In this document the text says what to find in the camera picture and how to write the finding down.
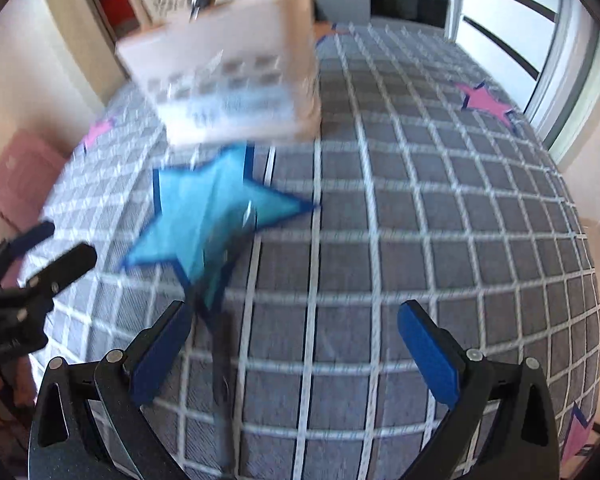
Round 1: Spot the left hand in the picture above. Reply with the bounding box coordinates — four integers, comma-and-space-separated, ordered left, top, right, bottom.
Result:
0, 356, 38, 429

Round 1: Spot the pink cushion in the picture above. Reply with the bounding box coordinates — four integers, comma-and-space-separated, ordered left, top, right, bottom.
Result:
0, 130, 68, 232

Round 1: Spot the grey checked tablecloth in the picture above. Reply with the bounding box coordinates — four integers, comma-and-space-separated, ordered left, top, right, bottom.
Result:
21, 25, 600, 479

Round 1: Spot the beige plastic utensil holder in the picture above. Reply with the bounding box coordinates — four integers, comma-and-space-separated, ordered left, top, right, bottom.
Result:
117, 0, 322, 148

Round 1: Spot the red gas cylinder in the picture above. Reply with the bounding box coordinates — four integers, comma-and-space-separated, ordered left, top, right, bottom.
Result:
99, 0, 140, 39

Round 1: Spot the white refrigerator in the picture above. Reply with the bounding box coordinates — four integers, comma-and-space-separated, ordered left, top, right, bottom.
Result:
442, 0, 571, 106

